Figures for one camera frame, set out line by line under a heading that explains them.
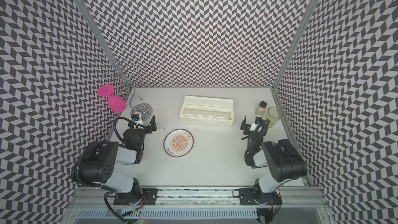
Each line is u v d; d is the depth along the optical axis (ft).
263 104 3.16
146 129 2.58
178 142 2.99
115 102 2.64
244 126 2.64
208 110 3.81
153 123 2.84
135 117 2.47
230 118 3.04
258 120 2.41
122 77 3.81
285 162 1.51
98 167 1.46
